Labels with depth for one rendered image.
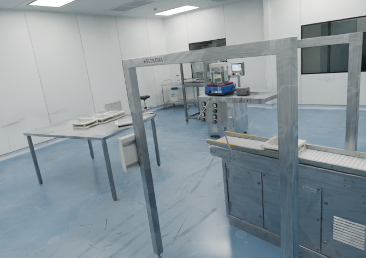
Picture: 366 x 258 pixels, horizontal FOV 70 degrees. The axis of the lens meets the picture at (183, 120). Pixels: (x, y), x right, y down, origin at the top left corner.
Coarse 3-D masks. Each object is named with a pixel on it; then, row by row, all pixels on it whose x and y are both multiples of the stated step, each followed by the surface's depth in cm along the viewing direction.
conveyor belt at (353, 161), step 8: (224, 136) 251; (208, 144) 237; (240, 144) 224; (248, 144) 222; (256, 144) 220; (304, 152) 192; (312, 152) 191; (320, 152) 189; (328, 152) 188; (320, 160) 177; (328, 160) 176; (336, 160) 174; (344, 160) 173; (352, 160) 172; (360, 160) 170; (328, 168) 166; (360, 168) 160
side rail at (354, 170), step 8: (216, 144) 228; (224, 144) 221; (256, 152) 200; (264, 152) 195; (272, 152) 190; (304, 160) 174; (312, 160) 170; (336, 168) 161; (344, 168) 157; (352, 168) 154
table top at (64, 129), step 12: (72, 120) 413; (144, 120) 364; (36, 132) 358; (48, 132) 350; (60, 132) 342; (72, 132) 335; (84, 132) 327; (96, 132) 321; (108, 132) 314; (120, 132) 320
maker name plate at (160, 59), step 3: (150, 57) 155; (153, 57) 153; (156, 57) 151; (159, 57) 149; (162, 57) 147; (144, 60) 160; (147, 60) 158; (150, 60) 156; (153, 60) 154; (156, 60) 152; (159, 60) 150; (162, 60) 148; (144, 63) 160; (147, 63) 159; (150, 63) 156; (153, 63) 154; (156, 63) 152; (159, 63) 151; (162, 63) 149
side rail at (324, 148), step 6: (228, 132) 250; (252, 138) 232; (258, 138) 227; (264, 138) 223; (270, 138) 220; (306, 144) 198; (324, 150) 190; (330, 150) 187; (336, 150) 184; (342, 150) 181; (348, 150) 179; (360, 156) 174
